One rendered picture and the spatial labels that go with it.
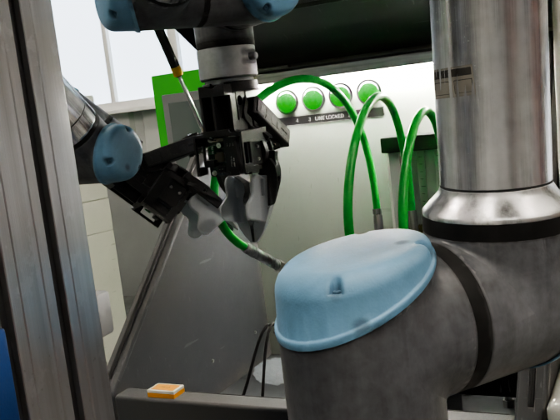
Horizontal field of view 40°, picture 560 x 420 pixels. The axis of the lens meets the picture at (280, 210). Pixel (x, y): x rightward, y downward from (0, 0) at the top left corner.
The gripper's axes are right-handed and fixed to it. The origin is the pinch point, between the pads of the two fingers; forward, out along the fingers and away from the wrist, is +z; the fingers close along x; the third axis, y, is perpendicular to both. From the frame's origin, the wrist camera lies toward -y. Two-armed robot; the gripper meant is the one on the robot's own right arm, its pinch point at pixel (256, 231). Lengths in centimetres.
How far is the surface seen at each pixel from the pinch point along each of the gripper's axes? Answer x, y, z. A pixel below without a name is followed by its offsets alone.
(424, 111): 16.8, -27.7, -12.9
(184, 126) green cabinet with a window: -185, -271, -11
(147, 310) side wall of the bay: -30.9, -14.3, 15.7
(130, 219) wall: -330, -398, 59
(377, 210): 0.5, -47.5, 5.4
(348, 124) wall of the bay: -7, -56, -11
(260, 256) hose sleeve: -10.7, -19.9, 7.8
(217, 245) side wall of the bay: -31, -40, 10
